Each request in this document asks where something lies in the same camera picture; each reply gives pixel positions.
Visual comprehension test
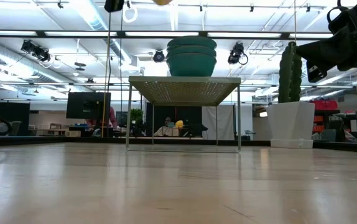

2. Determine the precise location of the black monitor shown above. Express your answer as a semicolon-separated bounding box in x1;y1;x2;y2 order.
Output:
65;91;111;119

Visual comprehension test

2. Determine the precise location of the white fabric screen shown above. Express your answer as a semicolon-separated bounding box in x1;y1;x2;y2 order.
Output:
202;104;235;141

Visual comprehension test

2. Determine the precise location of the green potted plant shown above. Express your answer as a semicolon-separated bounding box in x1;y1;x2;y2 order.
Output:
130;108;144;125

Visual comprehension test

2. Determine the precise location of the green perforated metal shelf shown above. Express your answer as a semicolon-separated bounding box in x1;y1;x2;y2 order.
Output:
125;76;242;154

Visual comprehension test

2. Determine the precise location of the red storage bin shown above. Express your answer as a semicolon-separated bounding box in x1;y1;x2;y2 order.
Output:
309;99;340;111

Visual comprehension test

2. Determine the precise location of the green cactus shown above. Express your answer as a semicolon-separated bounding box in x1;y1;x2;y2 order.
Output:
277;41;304;104

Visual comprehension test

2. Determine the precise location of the black ceiling spotlight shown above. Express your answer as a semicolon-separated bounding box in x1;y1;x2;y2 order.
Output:
152;49;166;63
227;42;249;66
21;39;52;63

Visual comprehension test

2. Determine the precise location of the black hanging box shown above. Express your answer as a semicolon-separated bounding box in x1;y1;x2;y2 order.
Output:
103;0;125;13

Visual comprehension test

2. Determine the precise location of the white hexagonal plant pot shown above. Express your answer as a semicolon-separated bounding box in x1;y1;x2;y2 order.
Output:
266;101;316;149

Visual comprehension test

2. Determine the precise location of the white cable loop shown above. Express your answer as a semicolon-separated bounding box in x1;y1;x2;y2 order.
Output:
122;6;138;24

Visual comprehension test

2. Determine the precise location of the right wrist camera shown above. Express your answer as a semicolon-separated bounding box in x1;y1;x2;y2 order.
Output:
327;0;357;32

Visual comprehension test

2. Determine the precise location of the black aluminium rig frame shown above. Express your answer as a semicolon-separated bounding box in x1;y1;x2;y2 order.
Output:
0;134;357;154

